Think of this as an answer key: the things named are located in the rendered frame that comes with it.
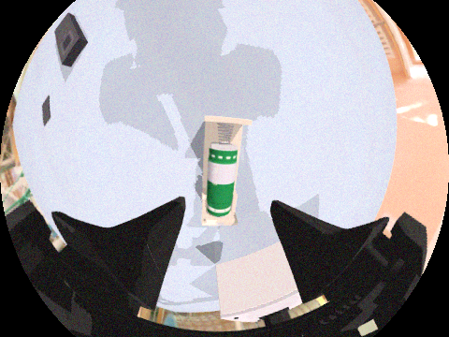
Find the green and white cylinder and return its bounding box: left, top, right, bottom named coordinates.
left=206, top=148, right=239, bottom=216

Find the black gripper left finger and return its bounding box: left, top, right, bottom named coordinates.
left=51, top=196, right=186, bottom=311

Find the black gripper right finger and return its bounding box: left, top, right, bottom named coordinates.
left=269, top=199, right=389, bottom=304

